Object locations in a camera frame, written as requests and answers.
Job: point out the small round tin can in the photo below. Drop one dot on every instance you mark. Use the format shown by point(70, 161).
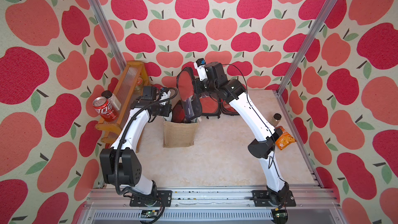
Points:
point(139, 84)

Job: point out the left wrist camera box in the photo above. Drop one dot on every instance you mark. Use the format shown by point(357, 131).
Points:
point(149, 93)

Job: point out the left aluminium frame post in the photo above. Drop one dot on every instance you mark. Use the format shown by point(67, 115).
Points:
point(108, 32)

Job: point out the clear jar black lid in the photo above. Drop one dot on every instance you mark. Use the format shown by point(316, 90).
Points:
point(113, 99)

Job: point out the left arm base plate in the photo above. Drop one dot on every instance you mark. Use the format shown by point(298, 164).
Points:
point(150, 198)

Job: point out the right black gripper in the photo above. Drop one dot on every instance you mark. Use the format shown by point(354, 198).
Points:
point(198, 82)

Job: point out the orange snack packet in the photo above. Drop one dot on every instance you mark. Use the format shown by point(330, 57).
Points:
point(285, 139)

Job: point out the burlap canvas tote bag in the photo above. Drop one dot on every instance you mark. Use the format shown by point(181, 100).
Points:
point(178, 135)

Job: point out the front aluminium rail frame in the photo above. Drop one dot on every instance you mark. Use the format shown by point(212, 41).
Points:
point(306, 204)

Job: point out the aluminium frame post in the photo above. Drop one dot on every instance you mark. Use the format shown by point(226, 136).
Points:
point(108, 32)
point(319, 22)

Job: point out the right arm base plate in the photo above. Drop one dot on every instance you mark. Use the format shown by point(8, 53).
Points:
point(263, 198)

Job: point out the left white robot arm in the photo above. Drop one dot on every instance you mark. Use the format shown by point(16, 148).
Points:
point(120, 164)

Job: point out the wooden shelf rack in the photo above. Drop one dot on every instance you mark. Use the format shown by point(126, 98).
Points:
point(125, 93)

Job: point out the red soda can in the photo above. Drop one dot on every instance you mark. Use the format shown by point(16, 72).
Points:
point(105, 109)

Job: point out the ping pong paddle case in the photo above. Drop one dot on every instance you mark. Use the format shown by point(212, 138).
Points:
point(189, 98)
point(211, 106)
point(228, 109)
point(178, 115)

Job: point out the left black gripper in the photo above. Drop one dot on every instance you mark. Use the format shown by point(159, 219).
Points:
point(168, 108)

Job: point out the right aluminium frame post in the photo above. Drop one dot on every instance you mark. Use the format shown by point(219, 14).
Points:
point(319, 22)

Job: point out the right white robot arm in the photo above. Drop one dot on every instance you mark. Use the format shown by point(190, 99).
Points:
point(266, 135)

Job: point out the brown spice jar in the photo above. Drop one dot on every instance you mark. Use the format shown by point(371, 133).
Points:
point(275, 119)

